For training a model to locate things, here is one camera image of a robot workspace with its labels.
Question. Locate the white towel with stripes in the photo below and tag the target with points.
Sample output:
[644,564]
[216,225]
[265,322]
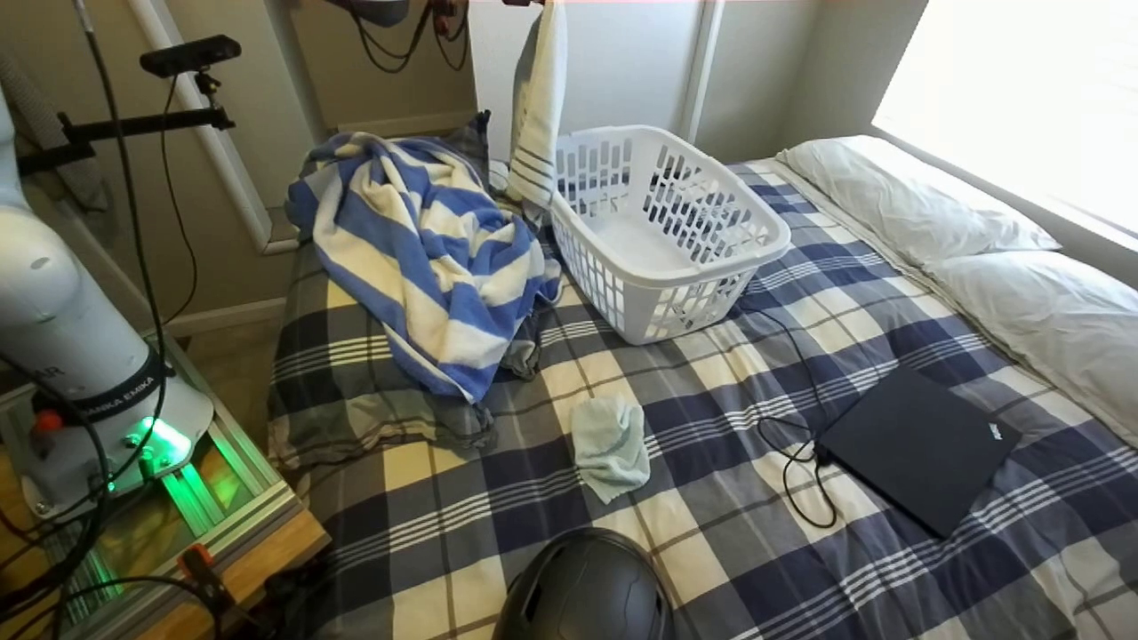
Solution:
[537,106]

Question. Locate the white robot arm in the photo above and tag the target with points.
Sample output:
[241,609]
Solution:
[131,414]

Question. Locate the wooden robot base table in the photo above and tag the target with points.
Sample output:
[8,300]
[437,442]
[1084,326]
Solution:
[182,557]

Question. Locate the white plastic laundry basket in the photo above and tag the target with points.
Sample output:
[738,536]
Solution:
[658,236]

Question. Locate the blue and cream striped towel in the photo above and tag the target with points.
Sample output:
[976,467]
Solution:
[413,236]

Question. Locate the light green small cloth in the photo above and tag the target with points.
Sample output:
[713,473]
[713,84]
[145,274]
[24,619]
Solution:
[609,450]

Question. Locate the plaid bed comforter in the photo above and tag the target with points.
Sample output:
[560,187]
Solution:
[746,529]

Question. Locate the black helmet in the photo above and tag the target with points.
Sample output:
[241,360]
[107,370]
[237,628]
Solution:
[588,586]

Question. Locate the white pillow near window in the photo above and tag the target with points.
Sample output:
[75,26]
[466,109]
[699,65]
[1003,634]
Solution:
[908,203]

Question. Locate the black laptop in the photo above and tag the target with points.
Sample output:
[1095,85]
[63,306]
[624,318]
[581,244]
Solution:
[920,447]

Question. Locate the white pillow front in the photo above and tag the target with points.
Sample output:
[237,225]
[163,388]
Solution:
[1066,318]

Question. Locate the black camera on stand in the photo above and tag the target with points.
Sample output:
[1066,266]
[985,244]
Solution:
[197,53]

